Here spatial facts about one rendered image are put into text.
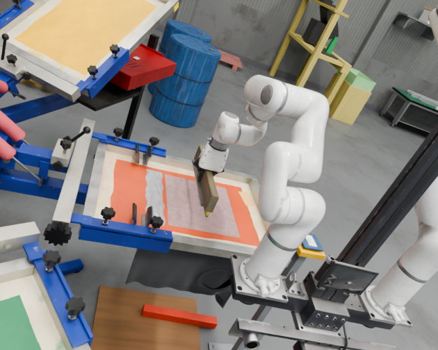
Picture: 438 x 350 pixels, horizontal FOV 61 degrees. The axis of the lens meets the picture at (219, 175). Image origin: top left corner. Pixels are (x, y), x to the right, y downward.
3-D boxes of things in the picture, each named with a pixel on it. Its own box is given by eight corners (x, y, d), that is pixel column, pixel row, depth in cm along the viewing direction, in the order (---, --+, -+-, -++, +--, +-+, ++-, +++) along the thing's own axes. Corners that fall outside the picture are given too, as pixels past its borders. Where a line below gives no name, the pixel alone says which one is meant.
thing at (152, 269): (222, 292, 173) (253, 236, 156) (224, 307, 166) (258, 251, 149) (122, 279, 158) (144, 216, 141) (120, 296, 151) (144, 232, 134)
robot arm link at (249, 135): (250, 118, 117) (219, 146, 134) (284, 126, 122) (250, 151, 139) (248, 94, 120) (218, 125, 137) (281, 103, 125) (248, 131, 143)
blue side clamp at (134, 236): (167, 243, 135) (172, 229, 132) (167, 253, 131) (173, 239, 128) (80, 228, 125) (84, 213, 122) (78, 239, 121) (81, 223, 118)
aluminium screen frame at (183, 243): (252, 181, 195) (256, 176, 193) (286, 267, 147) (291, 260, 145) (97, 144, 169) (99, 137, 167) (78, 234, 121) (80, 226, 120)
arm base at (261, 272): (285, 306, 103) (312, 268, 95) (243, 298, 100) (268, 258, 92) (274, 264, 116) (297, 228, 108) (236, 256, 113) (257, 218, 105)
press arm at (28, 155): (69, 164, 143) (71, 154, 141) (67, 173, 138) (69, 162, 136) (20, 154, 137) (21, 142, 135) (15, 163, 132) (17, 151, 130)
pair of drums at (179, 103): (201, 98, 549) (224, 37, 504) (193, 134, 441) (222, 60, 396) (151, 80, 537) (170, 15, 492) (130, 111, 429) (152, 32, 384)
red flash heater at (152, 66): (118, 49, 274) (122, 33, 268) (172, 77, 268) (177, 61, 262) (60, 58, 221) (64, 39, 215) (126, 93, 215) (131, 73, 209)
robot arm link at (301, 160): (345, 85, 98) (286, 66, 89) (334, 228, 95) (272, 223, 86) (308, 96, 111) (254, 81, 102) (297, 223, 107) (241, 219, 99)
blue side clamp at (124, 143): (162, 161, 180) (166, 148, 177) (162, 167, 176) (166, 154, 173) (97, 146, 170) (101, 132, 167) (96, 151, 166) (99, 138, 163)
